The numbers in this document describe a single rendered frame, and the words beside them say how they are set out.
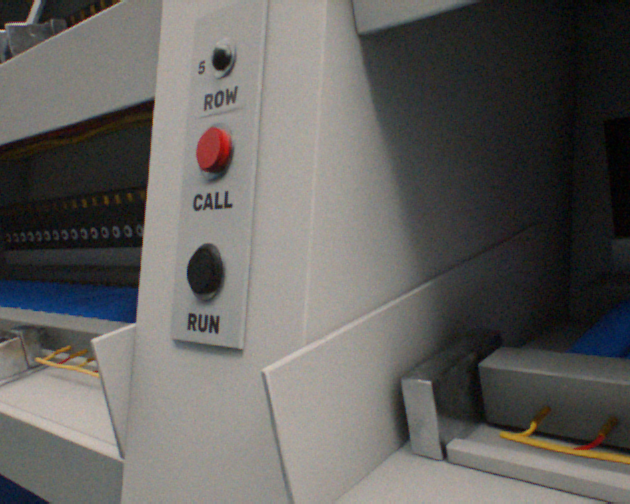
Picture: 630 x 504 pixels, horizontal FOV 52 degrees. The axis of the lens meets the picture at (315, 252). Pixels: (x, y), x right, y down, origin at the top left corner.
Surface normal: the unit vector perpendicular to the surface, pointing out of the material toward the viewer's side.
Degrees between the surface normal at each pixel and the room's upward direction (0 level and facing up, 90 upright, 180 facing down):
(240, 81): 90
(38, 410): 20
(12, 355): 90
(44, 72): 110
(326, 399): 90
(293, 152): 90
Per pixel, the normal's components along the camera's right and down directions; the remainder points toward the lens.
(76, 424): -0.18, -0.97
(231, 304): -0.68, -0.10
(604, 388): -0.66, 0.25
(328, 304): 0.73, 0.00
